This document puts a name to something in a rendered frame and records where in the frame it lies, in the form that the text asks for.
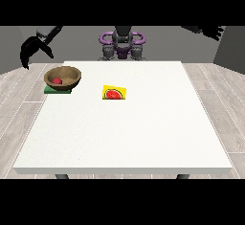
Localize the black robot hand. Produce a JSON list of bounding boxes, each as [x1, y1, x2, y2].
[[19, 35, 55, 71], [180, 26, 226, 42]]

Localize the yellow cup with melon print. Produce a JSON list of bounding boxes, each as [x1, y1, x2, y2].
[[101, 84, 127, 101]]

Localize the grey robot trunk purple rings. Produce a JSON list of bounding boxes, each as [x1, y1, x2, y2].
[[98, 26, 148, 61]]

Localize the green square pad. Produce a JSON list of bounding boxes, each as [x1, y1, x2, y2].
[[43, 84, 73, 95]]

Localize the brown wooden bowl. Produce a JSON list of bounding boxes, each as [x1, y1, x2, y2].
[[43, 65, 82, 92]]

